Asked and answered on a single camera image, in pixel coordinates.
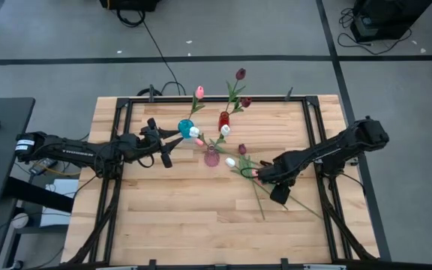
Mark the dark red artificial tulip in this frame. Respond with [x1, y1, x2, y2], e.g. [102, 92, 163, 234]
[223, 67, 248, 114]
[225, 96, 254, 118]
[238, 143, 289, 211]

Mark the black floor cable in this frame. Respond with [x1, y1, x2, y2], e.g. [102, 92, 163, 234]
[116, 9, 188, 98]

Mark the black power adapter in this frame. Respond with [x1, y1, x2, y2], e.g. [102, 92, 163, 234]
[28, 157, 58, 176]

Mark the tangled black cable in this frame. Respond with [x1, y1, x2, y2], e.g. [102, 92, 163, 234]
[337, 7, 414, 56]

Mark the black desk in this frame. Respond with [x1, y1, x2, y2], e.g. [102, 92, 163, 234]
[0, 97, 75, 213]

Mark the pink artificial tulip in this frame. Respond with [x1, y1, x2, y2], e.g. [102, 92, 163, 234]
[186, 85, 206, 123]
[195, 137, 236, 157]
[238, 166, 324, 221]

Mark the black equipment case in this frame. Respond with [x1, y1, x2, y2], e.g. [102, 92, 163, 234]
[350, 0, 432, 44]

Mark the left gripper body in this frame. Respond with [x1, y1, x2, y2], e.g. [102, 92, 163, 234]
[139, 117, 174, 170]

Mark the teal glass vase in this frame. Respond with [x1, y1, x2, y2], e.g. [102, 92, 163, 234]
[177, 118, 195, 140]

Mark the white artificial tulip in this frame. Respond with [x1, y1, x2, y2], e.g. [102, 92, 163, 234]
[189, 126, 213, 149]
[210, 124, 232, 149]
[224, 157, 266, 221]

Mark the pink ribbed glass vase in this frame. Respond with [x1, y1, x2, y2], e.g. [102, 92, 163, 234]
[203, 144, 221, 168]

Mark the black box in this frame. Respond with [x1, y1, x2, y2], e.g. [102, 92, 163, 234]
[99, 0, 162, 13]

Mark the white box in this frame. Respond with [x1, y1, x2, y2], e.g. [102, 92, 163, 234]
[38, 178, 80, 229]

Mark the black aluminium table frame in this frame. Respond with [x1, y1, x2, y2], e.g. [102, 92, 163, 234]
[64, 94, 380, 270]

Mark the red glass vase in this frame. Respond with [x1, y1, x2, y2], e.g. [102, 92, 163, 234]
[217, 110, 231, 133]

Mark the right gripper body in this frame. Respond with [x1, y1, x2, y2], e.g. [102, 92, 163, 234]
[256, 150, 304, 206]

